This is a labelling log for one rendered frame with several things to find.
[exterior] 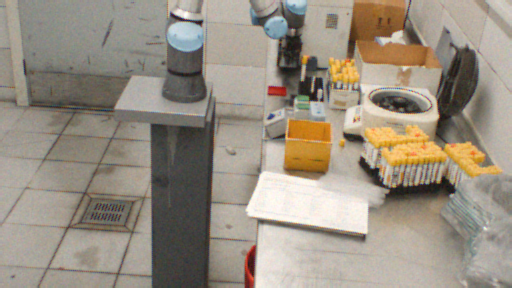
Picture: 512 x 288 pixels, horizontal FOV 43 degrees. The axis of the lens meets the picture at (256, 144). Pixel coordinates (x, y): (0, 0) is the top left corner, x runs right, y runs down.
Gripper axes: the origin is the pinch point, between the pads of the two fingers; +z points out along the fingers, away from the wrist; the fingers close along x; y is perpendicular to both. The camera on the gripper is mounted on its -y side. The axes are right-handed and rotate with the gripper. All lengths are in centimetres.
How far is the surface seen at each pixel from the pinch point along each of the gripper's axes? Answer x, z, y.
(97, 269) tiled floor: -73, 69, 64
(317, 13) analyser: 9.6, -12.6, -13.9
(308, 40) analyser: 7.3, -3.1, -8.4
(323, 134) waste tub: 10, -33, 55
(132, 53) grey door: -88, 110, -88
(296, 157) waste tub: 2, -38, 66
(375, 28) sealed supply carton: 39, 19, -38
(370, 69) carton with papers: 28.0, -18.4, 16.4
